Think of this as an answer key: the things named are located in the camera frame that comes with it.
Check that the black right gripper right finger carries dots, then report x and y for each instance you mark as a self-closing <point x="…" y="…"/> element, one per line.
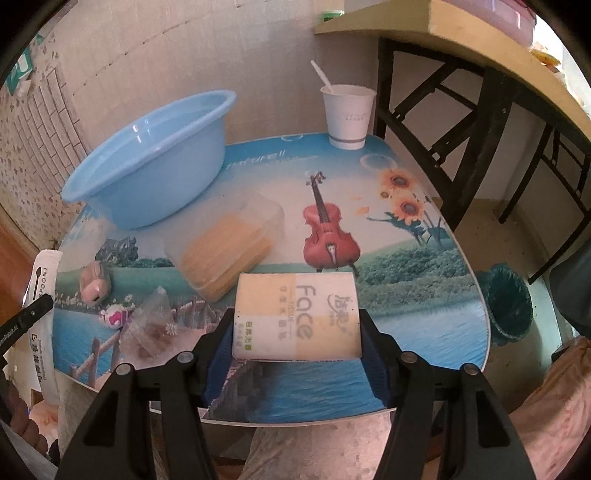
<point x="479" y="439"/>

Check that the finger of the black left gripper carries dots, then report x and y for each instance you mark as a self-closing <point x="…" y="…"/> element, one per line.
<point x="19" y="324"/>

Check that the long white spoon package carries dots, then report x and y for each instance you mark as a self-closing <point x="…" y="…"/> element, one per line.
<point x="40" y="294"/>

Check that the clear plastic snack bag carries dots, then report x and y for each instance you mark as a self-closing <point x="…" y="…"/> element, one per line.
<point x="157" y="330"/>

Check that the white yellow tissue pack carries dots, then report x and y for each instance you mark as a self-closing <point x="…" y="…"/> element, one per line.
<point x="296" y="317"/>

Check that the brown wooden door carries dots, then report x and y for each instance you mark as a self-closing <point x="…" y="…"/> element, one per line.
<point x="17" y="257"/>

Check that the small pink white toy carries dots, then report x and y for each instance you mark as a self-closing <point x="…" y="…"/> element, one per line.
<point x="115" y="316"/>

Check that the green plastic waste basket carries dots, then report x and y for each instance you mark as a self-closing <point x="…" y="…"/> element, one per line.
<point x="508" y="302"/>

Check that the clear box yellow contents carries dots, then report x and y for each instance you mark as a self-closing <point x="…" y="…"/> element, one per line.
<point x="216" y="239"/>

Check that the light blue plastic basin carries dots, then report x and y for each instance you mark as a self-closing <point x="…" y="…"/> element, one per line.
<point x="157" y="164"/>

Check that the white paper cup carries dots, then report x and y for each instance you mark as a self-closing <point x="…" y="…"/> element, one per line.
<point x="348" y="110"/>

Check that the white plastic spoon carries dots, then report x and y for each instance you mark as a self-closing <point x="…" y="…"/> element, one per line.
<point x="323" y="77"/>

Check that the yellow wooden side table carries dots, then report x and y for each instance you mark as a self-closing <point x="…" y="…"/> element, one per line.
<point x="488" y="72"/>

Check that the pink rice cooker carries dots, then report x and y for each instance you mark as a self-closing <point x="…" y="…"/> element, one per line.
<point x="514" y="18"/>

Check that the green small box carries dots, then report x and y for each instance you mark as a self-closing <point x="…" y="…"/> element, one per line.
<point x="331" y="14"/>

